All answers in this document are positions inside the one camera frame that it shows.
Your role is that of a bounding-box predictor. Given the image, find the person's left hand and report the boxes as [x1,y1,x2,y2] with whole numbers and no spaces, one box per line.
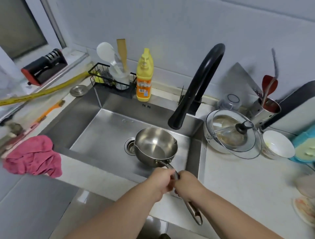
[147,167,177,201]

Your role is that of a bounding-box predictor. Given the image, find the person's right hand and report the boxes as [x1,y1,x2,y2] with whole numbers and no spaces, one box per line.
[173,170,206,201]

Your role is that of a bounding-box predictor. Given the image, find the small stainless steel saucepan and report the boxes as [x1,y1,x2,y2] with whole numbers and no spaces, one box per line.
[134,127,203,226]

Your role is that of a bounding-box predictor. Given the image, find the person's right forearm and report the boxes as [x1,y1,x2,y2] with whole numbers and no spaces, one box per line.
[192,189,284,239]

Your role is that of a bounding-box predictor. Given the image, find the person's left forearm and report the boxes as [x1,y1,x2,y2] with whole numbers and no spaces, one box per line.
[64,183,158,239]

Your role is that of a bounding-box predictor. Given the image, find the sink drain strainer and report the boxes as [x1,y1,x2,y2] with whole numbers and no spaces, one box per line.
[124,137,137,156]

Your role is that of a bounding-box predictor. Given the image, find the glass lid with black knob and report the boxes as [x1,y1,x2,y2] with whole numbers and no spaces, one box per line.
[211,109,262,159]

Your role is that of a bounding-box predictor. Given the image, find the stainless steel sink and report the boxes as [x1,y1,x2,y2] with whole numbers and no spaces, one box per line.
[40,85,208,184]

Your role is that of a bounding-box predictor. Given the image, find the clear glass jar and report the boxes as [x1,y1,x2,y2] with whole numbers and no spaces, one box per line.
[218,94,242,111]

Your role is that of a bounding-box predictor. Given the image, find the black curved faucet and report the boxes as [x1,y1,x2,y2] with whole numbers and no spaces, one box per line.
[168,43,226,130]

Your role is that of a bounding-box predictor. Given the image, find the yellow dish soap bottle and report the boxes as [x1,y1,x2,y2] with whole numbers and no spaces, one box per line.
[136,48,154,102]

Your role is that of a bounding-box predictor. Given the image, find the white ceramic bowl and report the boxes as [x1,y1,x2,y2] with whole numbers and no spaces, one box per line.
[261,130,295,160]

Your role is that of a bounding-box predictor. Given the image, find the clear plastic utensil cup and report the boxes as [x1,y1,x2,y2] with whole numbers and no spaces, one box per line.
[109,66,131,90]

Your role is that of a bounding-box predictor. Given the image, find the steel utensil holder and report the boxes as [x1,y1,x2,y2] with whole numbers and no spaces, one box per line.
[248,97,282,129]

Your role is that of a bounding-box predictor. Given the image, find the steel cleaver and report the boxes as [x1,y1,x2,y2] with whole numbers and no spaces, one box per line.
[222,62,263,99]

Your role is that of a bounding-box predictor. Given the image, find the yellow and grey scrub sponge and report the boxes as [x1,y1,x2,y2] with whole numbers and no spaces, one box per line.
[94,70,114,85]

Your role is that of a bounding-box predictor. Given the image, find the round metal drain cover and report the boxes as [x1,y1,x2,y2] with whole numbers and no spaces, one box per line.
[69,85,88,97]

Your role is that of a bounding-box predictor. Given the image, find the white patterned plate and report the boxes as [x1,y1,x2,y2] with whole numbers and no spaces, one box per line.
[292,196,315,227]

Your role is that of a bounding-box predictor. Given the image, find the blue and yellow sponge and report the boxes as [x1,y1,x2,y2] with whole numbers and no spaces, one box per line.
[290,130,315,163]

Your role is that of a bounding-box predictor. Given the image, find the wooden spatula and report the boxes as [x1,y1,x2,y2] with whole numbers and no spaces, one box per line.
[116,38,129,73]

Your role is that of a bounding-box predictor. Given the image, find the red spoon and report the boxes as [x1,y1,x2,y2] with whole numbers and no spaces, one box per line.
[261,75,279,99]

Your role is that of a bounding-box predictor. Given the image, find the grey and white cutting board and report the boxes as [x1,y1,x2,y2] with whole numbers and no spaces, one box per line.
[260,80,315,135]

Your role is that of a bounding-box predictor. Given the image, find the pink dish cloth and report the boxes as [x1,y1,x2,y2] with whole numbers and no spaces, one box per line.
[2,135,63,179]

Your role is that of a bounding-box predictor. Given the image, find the white rice paddle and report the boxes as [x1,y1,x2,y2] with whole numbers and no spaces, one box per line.
[96,42,123,75]

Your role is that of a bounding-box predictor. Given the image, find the grey metal pipe valve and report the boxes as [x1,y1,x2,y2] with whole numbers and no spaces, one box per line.
[0,122,25,154]

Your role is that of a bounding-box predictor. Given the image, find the black and red knife sharpener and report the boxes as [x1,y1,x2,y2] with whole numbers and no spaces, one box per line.
[21,48,68,86]

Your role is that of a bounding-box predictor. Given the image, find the window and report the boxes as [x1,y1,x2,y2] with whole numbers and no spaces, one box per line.
[0,0,67,62]

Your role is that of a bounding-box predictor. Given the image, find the black wire sink rack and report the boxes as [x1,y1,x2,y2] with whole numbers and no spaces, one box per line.
[88,63,137,92]

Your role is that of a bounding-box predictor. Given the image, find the orange handled brush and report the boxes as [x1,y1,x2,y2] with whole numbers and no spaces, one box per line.
[36,99,66,123]

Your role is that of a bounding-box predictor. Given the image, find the yellow hose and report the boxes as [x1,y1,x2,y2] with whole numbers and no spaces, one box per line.
[0,71,90,107]

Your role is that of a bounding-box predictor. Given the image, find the grey utensil handle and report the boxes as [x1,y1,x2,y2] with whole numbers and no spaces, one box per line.
[262,48,280,106]

